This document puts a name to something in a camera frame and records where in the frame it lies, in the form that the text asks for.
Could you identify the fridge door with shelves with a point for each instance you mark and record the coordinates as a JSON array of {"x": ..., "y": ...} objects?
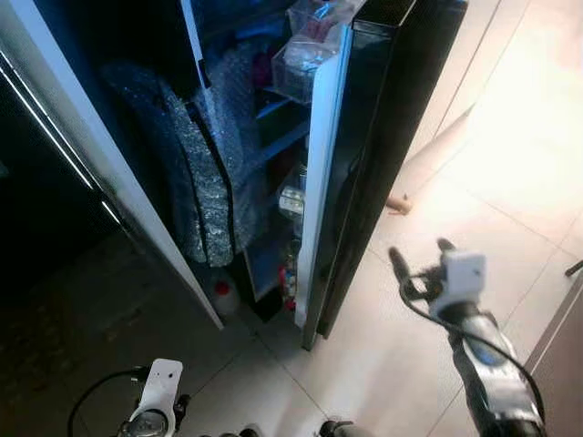
[{"x": 373, "y": 137}]

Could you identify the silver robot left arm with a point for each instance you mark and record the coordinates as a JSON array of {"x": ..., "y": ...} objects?
[{"x": 146, "y": 426}]

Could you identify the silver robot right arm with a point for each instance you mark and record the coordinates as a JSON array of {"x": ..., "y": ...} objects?
[{"x": 492, "y": 373}]

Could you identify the small brown floor object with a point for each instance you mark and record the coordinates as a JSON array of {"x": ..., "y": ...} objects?
[{"x": 398, "y": 204}]

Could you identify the pink brown cabinet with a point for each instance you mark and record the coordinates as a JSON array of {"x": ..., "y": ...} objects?
[{"x": 560, "y": 364}]

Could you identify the white bottle red cap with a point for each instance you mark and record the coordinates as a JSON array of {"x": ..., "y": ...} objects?
[{"x": 225, "y": 296}]

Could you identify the white tall cabinet doors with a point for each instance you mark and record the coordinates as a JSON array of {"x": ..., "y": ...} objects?
[{"x": 455, "y": 64}]

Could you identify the silver bubble foil bag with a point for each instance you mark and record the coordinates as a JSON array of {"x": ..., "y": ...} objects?
[{"x": 196, "y": 182}]

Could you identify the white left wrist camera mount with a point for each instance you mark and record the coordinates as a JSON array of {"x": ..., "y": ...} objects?
[{"x": 162, "y": 387}]

